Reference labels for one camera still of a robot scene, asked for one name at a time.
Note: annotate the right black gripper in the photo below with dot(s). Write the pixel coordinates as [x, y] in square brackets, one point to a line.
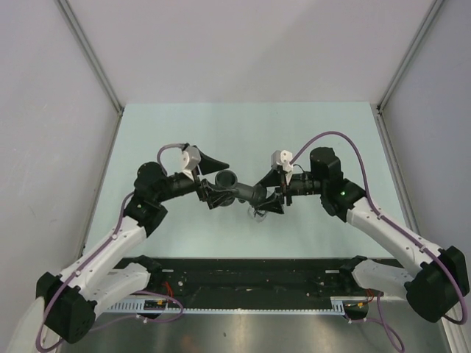
[274, 178]

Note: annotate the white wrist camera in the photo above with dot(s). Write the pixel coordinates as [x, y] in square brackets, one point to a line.
[281, 161]
[191, 157]

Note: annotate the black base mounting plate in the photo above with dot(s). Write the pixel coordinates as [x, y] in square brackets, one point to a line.
[164, 290]

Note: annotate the right aluminium frame post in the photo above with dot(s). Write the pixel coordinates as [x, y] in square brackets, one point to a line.
[412, 50]

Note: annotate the dark grey pipe fitting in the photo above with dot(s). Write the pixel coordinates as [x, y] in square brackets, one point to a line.
[227, 180]

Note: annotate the left aluminium frame post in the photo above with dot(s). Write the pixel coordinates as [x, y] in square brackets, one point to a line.
[76, 29]

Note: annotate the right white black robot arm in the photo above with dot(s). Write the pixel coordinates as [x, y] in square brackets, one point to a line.
[431, 279]

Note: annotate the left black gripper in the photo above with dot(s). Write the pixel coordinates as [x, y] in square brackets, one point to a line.
[207, 192]

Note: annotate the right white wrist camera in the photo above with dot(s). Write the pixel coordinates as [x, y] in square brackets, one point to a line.
[281, 161]

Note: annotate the clear plastic threaded connector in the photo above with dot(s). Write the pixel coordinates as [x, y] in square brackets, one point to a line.
[259, 216]

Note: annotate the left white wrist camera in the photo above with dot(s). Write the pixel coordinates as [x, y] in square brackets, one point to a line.
[191, 157]

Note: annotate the aluminium frame post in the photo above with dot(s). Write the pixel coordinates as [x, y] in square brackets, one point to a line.
[412, 50]
[76, 29]

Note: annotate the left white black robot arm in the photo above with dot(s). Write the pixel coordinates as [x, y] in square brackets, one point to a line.
[79, 294]

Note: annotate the white slotted cable duct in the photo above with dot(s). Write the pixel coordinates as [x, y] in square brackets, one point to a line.
[137, 306]

